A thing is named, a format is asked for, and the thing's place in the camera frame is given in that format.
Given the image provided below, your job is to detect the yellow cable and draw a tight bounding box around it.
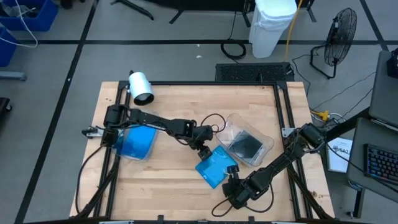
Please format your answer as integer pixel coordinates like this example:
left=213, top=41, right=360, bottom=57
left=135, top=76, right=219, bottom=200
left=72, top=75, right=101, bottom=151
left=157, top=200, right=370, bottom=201
left=284, top=0, right=304, bottom=62

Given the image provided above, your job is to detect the white cable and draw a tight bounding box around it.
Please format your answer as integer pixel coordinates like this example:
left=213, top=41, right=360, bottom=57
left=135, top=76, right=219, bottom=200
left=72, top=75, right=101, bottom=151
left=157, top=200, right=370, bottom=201
left=0, top=0, right=39, bottom=49

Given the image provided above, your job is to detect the coiled black cable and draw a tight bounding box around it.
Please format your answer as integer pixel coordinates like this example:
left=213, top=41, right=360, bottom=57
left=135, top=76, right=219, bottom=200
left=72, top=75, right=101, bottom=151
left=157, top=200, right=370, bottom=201
left=221, top=11, right=248, bottom=61

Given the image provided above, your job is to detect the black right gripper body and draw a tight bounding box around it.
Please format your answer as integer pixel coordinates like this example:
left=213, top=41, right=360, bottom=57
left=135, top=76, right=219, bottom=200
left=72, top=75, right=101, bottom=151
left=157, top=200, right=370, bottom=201
left=222, top=179, right=250, bottom=210

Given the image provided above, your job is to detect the white printed paper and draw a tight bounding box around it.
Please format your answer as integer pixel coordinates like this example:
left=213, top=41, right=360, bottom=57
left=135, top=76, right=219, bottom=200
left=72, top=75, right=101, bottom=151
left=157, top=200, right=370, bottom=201
left=326, top=137, right=354, bottom=174

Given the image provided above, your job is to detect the yellow power plug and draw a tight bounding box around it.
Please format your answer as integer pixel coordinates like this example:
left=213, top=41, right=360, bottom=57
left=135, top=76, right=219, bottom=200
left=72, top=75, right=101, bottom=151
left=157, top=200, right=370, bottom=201
left=312, top=110, right=330, bottom=123

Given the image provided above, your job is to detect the black floor fan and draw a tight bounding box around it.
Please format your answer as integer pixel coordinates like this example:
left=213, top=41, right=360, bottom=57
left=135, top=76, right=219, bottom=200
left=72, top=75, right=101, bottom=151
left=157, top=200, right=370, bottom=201
left=309, top=7, right=358, bottom=80

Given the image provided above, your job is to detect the grey desk top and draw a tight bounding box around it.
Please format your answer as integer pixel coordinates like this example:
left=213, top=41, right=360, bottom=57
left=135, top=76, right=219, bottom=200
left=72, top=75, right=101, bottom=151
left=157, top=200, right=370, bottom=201
left=347, top=118, right=398, bottom=218
left=369, top=49, right=398, bottom=128

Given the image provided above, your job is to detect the black equipment piece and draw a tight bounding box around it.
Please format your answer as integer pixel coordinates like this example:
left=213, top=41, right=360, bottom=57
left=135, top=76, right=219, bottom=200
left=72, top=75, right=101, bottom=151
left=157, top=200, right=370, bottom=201
left=0, top=96, right=13, bottom=114

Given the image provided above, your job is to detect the black backdrop with stand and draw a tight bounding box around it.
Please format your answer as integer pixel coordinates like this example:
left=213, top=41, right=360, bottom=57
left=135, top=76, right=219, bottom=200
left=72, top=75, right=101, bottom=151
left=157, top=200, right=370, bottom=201
left=110, top=0, right=318, bottom=28

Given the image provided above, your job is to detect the black floor cable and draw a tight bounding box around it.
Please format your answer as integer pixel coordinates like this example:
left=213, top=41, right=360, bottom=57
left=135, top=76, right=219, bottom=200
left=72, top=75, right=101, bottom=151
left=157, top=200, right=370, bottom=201
left=291, top=52, right=377, bottom=113

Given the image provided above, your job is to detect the blue jewel case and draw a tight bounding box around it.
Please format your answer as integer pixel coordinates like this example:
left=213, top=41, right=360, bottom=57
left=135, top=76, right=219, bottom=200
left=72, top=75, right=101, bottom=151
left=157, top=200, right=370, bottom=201
left=195, top=145, right=239, bottom=190

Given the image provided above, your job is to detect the black aluminium frame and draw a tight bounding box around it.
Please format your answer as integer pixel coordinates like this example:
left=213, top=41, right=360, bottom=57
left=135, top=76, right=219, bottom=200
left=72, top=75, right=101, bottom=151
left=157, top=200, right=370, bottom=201
left=70, top=80, right=335, bottom=224

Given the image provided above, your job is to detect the white cylindrical lamp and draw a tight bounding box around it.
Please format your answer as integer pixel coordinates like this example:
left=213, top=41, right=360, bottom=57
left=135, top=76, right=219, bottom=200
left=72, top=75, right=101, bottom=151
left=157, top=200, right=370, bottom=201
left=128, top=71, right=155, bottom=106

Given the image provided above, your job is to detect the blue storage bin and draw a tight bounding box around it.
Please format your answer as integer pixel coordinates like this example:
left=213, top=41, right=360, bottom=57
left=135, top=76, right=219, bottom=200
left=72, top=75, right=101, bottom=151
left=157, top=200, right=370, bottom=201
left=0, top=0, right=59, bottom=32
left=0, top=26, right=19, bottom=68

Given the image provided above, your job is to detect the grey metal bar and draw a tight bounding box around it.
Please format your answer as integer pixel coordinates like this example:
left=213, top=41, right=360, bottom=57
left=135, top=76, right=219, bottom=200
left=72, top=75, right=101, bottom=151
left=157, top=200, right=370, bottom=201
left=0, top=70, right=28, bottom=82

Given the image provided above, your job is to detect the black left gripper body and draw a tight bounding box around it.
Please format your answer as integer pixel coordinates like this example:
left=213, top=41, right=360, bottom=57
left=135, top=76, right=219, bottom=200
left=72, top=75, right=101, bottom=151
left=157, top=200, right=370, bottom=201
left=194, top=133, right=215, bottom=152

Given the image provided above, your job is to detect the white trash bin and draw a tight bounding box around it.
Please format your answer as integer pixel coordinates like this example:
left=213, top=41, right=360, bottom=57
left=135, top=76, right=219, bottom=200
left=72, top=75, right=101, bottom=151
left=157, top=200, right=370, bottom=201
left=248, top=0, right=299, bottom=59

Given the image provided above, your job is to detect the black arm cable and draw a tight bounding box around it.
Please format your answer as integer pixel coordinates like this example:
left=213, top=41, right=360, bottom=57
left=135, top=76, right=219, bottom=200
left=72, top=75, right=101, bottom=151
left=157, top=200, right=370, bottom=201
left=75, top=144, right=105, bottom=215

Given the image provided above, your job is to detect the black backlit keyboard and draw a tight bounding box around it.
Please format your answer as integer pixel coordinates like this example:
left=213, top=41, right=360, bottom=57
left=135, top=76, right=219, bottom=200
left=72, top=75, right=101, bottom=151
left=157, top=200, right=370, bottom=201
left=363, top=143, right=398, bottom=187

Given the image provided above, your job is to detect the blue plastic pouch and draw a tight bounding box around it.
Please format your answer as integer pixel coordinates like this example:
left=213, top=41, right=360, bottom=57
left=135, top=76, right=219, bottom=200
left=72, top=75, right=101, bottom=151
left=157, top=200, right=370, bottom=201
left=119, top=124, right=158, bottom=160

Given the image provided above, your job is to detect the black desk device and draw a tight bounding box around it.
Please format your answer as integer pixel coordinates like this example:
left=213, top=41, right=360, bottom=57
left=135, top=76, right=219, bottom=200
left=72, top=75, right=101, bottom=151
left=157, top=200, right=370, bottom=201
left=387, top=47, right=398, bottom=79

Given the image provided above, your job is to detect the black perforated computer case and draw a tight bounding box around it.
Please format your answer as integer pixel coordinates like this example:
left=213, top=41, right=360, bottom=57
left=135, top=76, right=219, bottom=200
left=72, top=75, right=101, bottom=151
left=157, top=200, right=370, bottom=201
left=214, top=62, right=295, bottom=83

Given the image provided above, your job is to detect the clear jewel case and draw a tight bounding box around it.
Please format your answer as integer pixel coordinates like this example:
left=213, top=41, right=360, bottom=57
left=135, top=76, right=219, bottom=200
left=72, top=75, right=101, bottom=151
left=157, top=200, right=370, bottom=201
left=228, top=129, right=265, bottom=162

